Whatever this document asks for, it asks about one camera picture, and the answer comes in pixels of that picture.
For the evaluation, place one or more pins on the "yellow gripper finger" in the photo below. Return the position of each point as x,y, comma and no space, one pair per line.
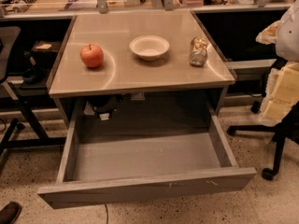
269,34
282,92

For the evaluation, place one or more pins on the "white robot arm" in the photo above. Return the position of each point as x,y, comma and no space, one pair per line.
287,46

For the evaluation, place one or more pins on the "grey cabinet with steel top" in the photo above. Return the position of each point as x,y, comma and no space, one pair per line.
131,73

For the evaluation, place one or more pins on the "grey open top drawer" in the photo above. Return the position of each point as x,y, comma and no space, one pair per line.
99,168

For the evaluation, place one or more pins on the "black office chair right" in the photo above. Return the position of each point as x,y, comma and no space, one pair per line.
287,128

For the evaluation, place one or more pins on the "black office chair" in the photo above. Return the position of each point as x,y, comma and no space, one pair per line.
8,36
287,128

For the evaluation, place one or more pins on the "white paper bowl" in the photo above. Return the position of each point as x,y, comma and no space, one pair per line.
149,47

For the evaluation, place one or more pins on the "red apple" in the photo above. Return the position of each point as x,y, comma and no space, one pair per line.
92,55

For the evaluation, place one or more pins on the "black device under counter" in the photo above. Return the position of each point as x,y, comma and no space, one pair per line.
102,104

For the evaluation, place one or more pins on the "black box with label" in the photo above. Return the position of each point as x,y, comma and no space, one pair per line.
45,52

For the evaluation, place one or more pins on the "black office chair left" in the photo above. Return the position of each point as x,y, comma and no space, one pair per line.
8,36

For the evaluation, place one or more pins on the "black shoe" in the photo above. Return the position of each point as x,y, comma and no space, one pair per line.
10,213

